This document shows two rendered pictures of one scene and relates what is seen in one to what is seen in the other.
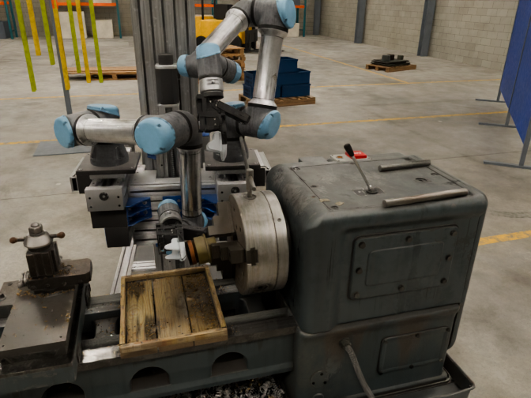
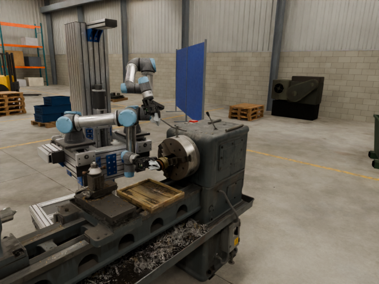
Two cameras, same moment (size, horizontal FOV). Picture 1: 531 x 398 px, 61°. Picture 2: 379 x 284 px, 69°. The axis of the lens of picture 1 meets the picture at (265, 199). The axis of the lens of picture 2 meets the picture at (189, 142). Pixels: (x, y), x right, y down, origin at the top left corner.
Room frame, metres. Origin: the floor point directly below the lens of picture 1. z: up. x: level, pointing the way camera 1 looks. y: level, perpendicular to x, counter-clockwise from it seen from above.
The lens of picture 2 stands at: (-0.39, 1.03, 1.73)
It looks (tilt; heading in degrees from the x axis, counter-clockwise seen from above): 15 degrees down; 326
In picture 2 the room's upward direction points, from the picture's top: 1 degrees clockwise
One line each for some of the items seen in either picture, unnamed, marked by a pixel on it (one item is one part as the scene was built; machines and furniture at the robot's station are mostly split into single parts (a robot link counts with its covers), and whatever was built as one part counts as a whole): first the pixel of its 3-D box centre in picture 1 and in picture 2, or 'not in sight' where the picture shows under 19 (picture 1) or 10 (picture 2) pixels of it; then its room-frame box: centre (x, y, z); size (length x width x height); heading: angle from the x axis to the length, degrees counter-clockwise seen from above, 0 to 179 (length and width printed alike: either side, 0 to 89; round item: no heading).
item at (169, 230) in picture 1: (171, 234); (142, 162); (1.28, 0.30, 1.08); 0.12 x 0.09 x 0.08; 16
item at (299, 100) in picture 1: (276, 80); (57, 110); (8.47, -0.17, 0.39); 1.20 x 0.80 x 0.79; 115
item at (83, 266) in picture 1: (55, 276); (100, 190); (1.16, 0.63, 0.99); 0.20 x 0.10 x 0.05; 106
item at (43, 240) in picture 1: (37, 238); (94, 169); (1.15, 0.66, 1.13); 0.08 x 0.08 x 0.03
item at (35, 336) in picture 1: (45, 303); (101, 202); (1.09, 0.64, 0.95); 0.43 x 0.17 x 0.05; 16
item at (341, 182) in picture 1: (364, 230); (207, 148); (1.37, -0.34, 1.06); 0.59 x 0.48 x 0.39; 106
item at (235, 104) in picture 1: (231, 118); (132, 113); (1.82, 0.14, 1.33); 0.13 x 0.12 x 0.14; 62
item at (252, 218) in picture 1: (249, 242); (176, 158); (1.24, 0.05, 1.08); 0.32 x 0.09 x 0.32; 16
